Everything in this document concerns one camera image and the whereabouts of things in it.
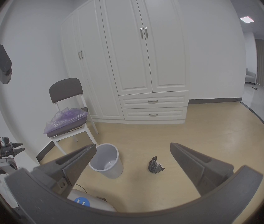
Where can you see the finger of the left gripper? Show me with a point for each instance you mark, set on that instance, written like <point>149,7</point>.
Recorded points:
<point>18,151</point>
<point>17,145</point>

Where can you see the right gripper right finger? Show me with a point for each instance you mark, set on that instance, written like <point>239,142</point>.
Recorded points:
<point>192,164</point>

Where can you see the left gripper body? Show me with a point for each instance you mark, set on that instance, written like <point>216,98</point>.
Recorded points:
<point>4,151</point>

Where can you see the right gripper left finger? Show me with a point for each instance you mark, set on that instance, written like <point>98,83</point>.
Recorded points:
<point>76,164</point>

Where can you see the black plastic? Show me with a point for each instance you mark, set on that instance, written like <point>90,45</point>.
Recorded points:
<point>153,166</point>

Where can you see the purple plastic bag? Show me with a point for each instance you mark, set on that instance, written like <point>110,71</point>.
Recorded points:
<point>64,118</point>

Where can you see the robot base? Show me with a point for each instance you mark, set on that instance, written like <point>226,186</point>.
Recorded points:
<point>94,203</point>

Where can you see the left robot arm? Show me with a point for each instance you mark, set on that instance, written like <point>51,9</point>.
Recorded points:
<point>3,165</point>

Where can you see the white trash bin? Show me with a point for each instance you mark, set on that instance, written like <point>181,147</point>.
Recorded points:
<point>113,169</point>

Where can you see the white chair with grey seat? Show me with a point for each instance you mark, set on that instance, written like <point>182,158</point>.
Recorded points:
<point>65,90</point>

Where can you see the white wardrobe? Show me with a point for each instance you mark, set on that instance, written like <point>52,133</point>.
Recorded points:
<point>127,55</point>

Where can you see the square ceiling light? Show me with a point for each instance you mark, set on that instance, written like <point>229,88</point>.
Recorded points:
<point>247,19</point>

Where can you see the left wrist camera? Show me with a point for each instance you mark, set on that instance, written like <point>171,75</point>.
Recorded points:
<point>5,140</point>

